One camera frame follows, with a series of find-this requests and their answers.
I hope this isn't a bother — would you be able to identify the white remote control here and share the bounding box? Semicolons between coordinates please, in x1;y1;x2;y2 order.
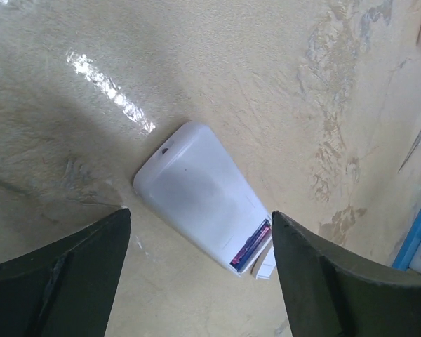
133;121;272;276

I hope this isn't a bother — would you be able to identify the white battery cover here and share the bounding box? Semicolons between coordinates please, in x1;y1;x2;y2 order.
251;241;276;279

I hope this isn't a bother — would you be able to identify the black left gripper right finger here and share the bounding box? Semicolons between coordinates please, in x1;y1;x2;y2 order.
272;211;421;336

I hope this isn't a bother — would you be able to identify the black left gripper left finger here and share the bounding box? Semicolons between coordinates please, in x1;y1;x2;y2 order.
0;209;131;336

